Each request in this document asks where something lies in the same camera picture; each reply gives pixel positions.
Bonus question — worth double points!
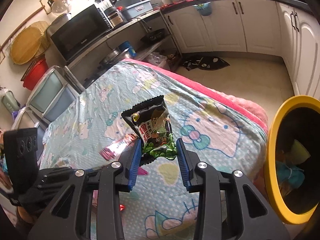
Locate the black wok pan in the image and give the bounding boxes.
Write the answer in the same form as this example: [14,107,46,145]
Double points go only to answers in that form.
[140,28,165,44]

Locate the teal cloth trash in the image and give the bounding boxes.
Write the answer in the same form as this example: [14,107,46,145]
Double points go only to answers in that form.
[276,161,305,197]

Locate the blue plastic storage box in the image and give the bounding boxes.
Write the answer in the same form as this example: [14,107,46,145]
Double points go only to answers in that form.
[121,0,153,21]

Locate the Hello Kitty patterned tablecloth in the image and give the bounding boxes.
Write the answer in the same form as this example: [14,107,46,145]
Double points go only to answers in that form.
[40,60,267,239]

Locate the black green pea snack bag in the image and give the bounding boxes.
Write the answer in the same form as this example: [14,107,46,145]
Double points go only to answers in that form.
[121,95,177,165]

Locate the yellow rimmed black trash bin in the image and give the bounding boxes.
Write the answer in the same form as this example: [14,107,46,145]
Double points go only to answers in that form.
[264,95,319,225]

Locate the black patterned floor mat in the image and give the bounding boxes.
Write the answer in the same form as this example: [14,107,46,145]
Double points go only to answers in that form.
[182,55,229,71]

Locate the red plastic basin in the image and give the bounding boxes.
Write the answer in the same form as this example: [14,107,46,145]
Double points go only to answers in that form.
[21,56,49,90]

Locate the blue drawer storage cabinet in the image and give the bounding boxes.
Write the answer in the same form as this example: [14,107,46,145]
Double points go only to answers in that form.
[26,65,86,124]

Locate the black microwave oven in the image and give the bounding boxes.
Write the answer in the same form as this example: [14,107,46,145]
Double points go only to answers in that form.
[50,5,113,62]

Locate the light green sponge cloth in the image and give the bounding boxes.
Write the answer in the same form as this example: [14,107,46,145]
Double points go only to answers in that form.
[288,140,311,165]

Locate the teal hanging sink basket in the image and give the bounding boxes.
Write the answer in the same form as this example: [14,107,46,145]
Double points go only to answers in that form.
[193,2,212,17]

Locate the steel cooking pot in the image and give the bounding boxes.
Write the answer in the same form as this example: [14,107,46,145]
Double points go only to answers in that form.
[99,48,131,67]

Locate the pink purple snack wrapper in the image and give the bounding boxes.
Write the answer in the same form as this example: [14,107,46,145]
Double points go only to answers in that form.
[99,134,137,167]

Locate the round bamboo tray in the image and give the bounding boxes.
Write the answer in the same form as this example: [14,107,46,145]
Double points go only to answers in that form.
[10,27,41,65]

